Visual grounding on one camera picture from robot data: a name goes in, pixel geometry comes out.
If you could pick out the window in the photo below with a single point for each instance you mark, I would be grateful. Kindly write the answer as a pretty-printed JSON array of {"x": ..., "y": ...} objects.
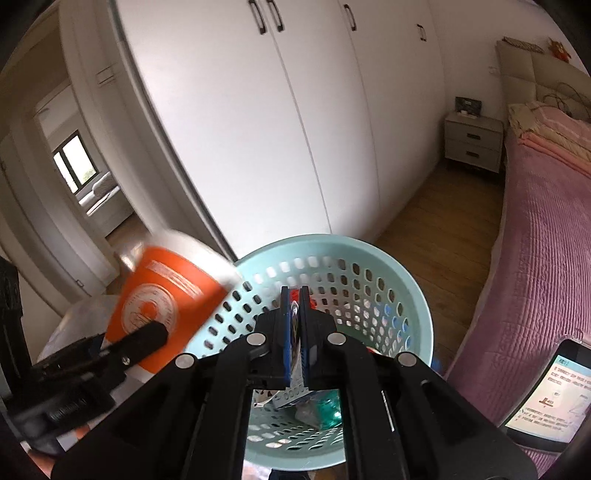
[{"x": 74, "y": 161}]

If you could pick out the white blue snack wrapper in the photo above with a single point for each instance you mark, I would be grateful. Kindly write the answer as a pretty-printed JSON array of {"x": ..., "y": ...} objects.
[{"x": 293, "y": 394}]

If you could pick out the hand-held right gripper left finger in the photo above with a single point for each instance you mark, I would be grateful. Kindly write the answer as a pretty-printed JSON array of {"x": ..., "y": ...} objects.
[{"x": 284, "y": 350}]

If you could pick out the orange packet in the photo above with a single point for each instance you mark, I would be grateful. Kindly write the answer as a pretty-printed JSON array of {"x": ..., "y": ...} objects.
[{"x": 161, "y": 295}]

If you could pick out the white nightstand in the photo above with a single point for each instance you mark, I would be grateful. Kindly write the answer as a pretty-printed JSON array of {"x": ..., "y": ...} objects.
[{"x": 473, "y": 138}]

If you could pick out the white sofa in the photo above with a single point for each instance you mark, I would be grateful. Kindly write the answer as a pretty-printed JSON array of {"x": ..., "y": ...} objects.
[{"x": 104, "y": 203}]

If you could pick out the light blue plastic basket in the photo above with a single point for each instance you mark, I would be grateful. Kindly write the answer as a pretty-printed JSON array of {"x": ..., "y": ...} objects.
[{"x": 323, "y": 258}]

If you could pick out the white wardrobe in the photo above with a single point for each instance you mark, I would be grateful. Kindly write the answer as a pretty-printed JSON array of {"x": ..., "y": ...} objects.
[{"x": 277, "y": 138}]

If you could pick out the small dark picture frame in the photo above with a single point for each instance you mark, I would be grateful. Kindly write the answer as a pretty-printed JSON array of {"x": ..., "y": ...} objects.
[{"x": 468, "y": 106}]

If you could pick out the black smartphone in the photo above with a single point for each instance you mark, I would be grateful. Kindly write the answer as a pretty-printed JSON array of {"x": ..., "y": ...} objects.
[{"x": 549, "y": 392}]

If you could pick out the red plastic wrapper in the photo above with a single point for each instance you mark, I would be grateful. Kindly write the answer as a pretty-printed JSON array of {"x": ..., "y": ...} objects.
[{"x": 315, "y": 303}]

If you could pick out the folded pink yellow blankets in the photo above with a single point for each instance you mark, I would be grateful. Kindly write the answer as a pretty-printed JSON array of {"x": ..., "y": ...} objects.
[{"x": 549, "y": 129}]

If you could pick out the small red toy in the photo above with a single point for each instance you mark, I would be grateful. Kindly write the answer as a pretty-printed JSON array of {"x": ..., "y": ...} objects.
[{"x": 558, "y": 50}]

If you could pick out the bed with pink blanket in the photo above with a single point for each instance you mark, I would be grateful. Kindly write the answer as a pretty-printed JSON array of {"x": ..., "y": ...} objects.
[{"x": 545, "y": 230}]

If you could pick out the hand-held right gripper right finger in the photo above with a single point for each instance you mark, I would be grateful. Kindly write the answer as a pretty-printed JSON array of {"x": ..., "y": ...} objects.
[{"x": 308, "y": 323}]

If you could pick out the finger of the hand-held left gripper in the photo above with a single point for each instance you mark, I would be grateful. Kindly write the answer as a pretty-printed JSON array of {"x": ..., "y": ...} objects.
[{"x": 143, "y": 337}]

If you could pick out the green plastic wrapper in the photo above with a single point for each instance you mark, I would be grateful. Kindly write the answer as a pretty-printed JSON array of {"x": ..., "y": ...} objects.
[{"x": 330, "y": 410}]

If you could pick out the blue snack packet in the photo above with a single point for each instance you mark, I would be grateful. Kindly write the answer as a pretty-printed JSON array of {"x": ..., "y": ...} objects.
[{"x": 397, "y": 323}]

